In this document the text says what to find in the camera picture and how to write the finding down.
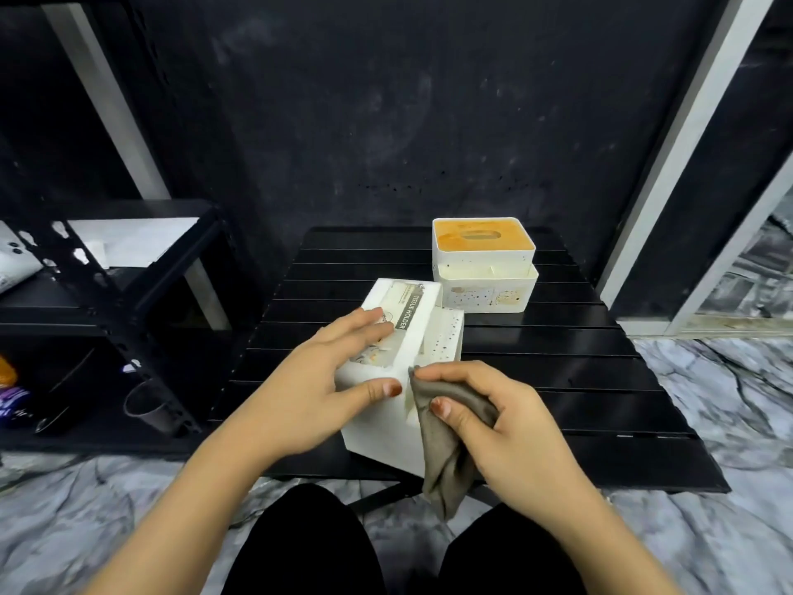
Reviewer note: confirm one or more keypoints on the person's left hand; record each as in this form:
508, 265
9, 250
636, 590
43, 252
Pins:
303, 402

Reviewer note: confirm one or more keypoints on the black table leg frame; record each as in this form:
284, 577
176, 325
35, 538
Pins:
378, 498

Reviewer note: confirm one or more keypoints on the person's left forearm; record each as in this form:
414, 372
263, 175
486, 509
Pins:
167, 526

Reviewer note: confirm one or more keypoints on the person's right hand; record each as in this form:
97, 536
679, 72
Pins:
533, 452

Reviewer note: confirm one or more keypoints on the black metal shelf rack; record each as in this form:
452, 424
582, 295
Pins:
118, 316

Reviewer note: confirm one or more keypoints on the white frame post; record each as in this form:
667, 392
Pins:
111, 105

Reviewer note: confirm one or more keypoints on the grey metal cup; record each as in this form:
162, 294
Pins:
149, 408

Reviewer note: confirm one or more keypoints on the person's black trousers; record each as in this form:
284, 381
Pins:
303, 545

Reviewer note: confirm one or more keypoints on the white board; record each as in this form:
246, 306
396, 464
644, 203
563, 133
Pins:
149, 241

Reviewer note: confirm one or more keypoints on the grey cleaning cloth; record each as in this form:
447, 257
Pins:
446, 458

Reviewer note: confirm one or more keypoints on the white handheld controller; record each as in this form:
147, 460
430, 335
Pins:
15, 263

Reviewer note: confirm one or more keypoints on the white door frame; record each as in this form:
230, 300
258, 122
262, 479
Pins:
681, 148

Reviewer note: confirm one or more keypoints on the purple snack packet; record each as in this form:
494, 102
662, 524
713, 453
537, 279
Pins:
12, 402

